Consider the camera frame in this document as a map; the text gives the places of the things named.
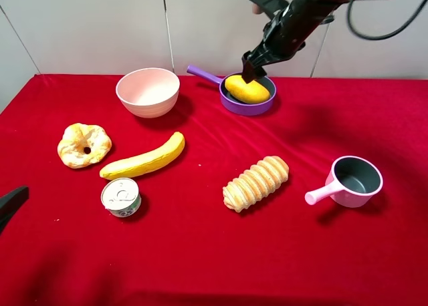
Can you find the pink toy saucepan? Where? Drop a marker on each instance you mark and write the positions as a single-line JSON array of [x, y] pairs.
[[351, 182]]

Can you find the purple toy frying pan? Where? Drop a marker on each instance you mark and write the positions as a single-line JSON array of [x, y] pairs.
[[233, 104]]

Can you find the yellow toy banana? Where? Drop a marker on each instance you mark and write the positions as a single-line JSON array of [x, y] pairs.
[[145, 163]]

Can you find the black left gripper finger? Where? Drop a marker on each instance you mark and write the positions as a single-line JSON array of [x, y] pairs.
[[11, 203]]

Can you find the red table cloth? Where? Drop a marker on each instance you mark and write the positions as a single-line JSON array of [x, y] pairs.
[[184, 246]]

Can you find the small tin can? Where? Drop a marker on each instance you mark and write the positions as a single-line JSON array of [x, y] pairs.
[[121, 197]]

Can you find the pink bowl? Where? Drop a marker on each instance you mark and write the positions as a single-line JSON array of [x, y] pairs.
[[149, 92]]

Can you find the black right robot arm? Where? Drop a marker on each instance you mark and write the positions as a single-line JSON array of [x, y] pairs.
[[353, 30]]

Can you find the toy ring bread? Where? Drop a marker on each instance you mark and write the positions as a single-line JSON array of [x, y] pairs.
[[82, 145]]

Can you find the yellow toy mango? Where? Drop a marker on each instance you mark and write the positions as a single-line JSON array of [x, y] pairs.
[[251, 93]]

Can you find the striped toy bread loaf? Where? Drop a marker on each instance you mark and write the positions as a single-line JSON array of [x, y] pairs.
[[256, 183]]

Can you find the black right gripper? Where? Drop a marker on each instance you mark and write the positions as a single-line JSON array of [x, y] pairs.
[[284, 36]]

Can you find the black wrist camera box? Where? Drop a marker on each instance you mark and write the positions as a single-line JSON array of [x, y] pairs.
[[270, 7]]

